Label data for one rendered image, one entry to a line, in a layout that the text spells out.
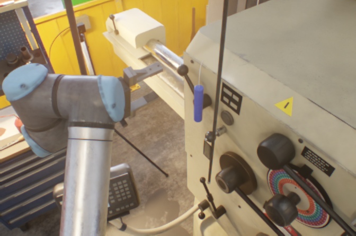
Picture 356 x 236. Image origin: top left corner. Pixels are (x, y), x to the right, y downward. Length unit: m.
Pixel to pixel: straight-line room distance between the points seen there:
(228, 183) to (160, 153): 2.06
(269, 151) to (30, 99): 0.50
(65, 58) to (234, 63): 2.47
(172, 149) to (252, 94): 2.25
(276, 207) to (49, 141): 0.53
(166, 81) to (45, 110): 1.21
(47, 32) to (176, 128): 1.62
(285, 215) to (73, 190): 0.45
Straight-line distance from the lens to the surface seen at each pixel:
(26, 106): 0.59
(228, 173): 0.84
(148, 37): 1.88
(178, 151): 2.85
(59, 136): 0.66
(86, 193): 0.53
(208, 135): 0.78
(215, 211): 1.16
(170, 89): 1.67
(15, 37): 2.11
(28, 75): 0.59
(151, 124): 3.11
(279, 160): 0.62
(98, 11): 2.97
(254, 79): 0.68
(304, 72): 0.71
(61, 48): 2.98
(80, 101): 0.53
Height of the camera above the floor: 2.30
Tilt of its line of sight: 44 degrees down
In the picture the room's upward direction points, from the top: 2 degrees counter-clockwise
